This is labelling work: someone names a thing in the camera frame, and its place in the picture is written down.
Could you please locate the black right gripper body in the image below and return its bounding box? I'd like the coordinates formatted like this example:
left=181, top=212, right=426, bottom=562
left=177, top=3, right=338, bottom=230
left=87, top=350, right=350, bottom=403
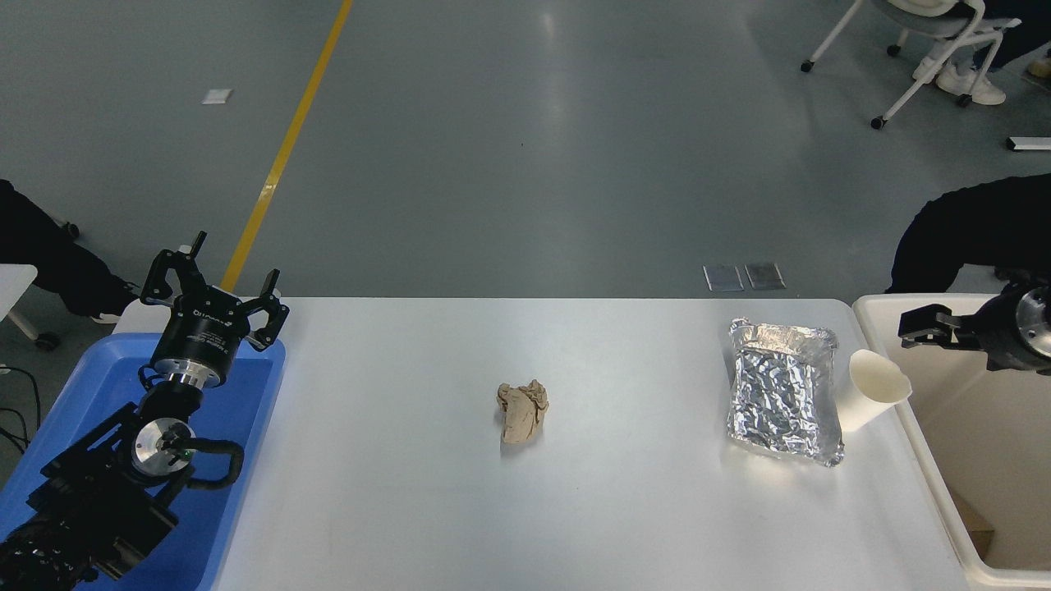
left=979, top=283, right=1023, bottom=369

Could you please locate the black cable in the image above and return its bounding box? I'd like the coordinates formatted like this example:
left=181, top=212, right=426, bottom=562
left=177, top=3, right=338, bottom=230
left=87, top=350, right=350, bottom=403
left=0, top=361, right=42, bottom=452

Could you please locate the crumpled tan paper ball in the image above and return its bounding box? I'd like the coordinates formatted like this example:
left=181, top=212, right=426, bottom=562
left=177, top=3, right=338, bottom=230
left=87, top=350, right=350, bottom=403
left=496, top=379, right=550, bottom=445

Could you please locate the silver foil tray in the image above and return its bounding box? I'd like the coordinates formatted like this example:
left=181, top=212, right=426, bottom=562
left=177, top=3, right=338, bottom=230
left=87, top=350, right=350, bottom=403
left=726, top=318, right=845, bottom=468

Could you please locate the white side table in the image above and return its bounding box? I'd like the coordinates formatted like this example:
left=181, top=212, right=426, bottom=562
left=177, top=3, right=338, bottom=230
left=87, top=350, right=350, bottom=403
left=0, top=264, right=60, bottom=352

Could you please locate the blue plastic tray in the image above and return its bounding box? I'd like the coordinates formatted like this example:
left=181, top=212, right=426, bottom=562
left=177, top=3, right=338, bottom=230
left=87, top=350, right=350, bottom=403
left=0, top=331, right=287, bottom=591

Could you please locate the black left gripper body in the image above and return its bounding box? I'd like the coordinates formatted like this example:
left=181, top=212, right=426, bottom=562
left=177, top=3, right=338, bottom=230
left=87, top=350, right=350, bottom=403
left=153, top=287, right=250, bottom=375

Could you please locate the white wheeled chair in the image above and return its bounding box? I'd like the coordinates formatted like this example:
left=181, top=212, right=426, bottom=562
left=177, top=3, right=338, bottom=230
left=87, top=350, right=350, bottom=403
left=801, top=0, right=1023, bottom=130

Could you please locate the large pale bin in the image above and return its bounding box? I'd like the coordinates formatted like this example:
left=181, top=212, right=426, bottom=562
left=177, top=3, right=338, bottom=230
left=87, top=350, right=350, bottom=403
left=852, top=293, right=1051, bottom=589

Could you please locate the white paper cup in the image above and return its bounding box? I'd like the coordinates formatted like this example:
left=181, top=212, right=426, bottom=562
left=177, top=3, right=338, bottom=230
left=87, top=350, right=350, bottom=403
left=838, top=350, right=913, bottom=433

